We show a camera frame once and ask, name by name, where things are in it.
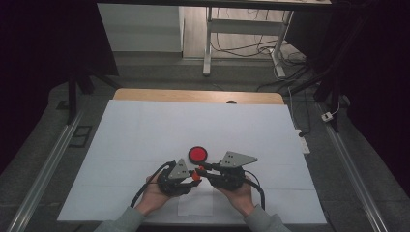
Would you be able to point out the small white paper sheet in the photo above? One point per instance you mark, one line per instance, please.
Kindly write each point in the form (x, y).
(196, 206)

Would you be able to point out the black stand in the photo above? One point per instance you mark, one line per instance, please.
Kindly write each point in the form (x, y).
(72, 96)
(325, 90)

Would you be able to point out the dark table grommet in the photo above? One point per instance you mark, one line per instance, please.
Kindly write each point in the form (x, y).
(231, 102)

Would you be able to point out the white power strip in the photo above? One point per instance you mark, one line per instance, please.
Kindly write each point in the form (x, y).
(303, 143)

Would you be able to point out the person's left hand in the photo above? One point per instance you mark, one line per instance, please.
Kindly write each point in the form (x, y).
(153, 196)

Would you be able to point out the aluminium rail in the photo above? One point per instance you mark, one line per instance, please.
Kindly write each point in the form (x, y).
(351, 167)
(48, 167)

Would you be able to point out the round red ink pad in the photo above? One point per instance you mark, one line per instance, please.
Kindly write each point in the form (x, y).
(197, 154)

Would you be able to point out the white plug adapter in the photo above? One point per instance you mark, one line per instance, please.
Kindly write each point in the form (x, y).
(327, 117)

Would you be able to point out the orange stamp cap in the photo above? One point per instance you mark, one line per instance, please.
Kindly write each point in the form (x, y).
(195, 176)

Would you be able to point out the black floor socket plate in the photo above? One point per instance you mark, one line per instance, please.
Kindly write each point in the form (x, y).
(80, 136)

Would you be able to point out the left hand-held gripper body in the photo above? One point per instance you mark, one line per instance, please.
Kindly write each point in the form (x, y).
(179, 170)

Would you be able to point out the white partition panel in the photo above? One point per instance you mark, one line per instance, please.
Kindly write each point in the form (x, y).
(138, 29)

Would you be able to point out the person's right hand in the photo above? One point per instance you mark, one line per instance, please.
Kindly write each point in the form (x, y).
(238, 198)

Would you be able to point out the dark curtain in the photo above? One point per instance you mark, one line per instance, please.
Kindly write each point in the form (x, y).
(380, 64)
(32, 64)

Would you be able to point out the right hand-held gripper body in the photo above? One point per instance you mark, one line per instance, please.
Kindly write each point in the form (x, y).
(237, 159)

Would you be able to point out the white-legged desk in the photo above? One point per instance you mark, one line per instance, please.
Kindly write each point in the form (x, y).
(245, 26)

